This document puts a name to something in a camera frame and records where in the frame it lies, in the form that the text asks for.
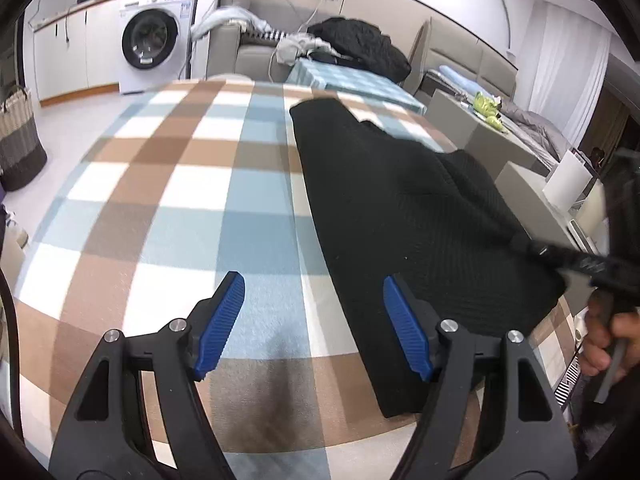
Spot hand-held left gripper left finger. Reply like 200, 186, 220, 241
48, 271, 247, 480

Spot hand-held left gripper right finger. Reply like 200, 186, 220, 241
382, 274, 573, 480

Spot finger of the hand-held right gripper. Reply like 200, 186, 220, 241
510, 237, 597, 282

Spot black knit sweater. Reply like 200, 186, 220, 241
290, 97, 568, 418

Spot white and blue clothes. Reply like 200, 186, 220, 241
191, 6, 273, 41

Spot person's right hand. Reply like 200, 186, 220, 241
579, 292, 640, 386

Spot dark wooden cabinet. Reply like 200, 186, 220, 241
575, 85, 632, 161

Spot bed with grey bedding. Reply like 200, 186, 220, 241
422, 65, 563, 171

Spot plaid brown blue blanket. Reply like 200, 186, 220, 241
12, 77, 583, 480

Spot yellow-green toy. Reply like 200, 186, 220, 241
472, 91, 506, 128

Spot grey side table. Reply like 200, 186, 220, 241
427, 89, 531, 181

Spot white curtain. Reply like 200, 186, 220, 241
530, 0, 613, 143

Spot beige padded headboard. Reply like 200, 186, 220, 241
405, 17, 518, 106

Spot teal checked blanket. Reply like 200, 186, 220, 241
286, 57, 428, 116

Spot beige sofa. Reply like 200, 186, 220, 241
207, 0, 321, 83

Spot woven laundry basket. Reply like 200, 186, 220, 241
0, 85, 48, 192

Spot black jacket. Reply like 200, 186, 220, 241
306, 17, 412, 82

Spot light grey garment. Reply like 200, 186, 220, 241
275, 32, 326, 66

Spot striped cloth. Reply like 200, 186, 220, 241
242, 30, 291, 46

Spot white washing machine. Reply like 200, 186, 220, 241
118, 0, 203, 95

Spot white cabinet with wooden counter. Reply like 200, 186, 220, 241
32, 0, 123, 106

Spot black cable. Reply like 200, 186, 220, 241
0, 270, 26, 441

